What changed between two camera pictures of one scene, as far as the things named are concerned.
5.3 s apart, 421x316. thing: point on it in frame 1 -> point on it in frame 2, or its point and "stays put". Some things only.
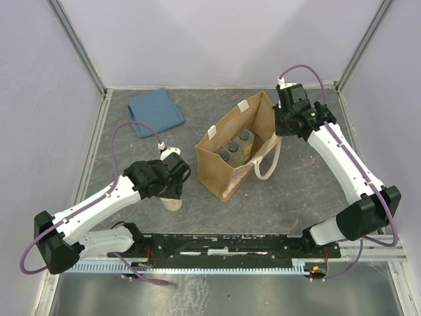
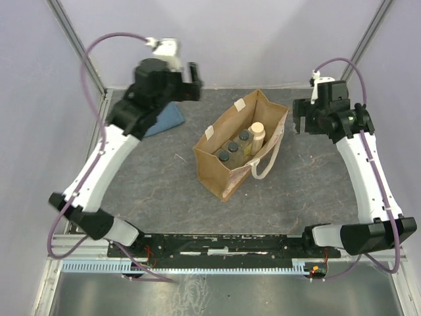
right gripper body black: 283,127 -> 314,118
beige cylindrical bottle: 172,204 -> 258,132
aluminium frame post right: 350,64 stays put
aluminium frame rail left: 77,47 stays put
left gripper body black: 173,189 -> 175,86
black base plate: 225,245 stays put
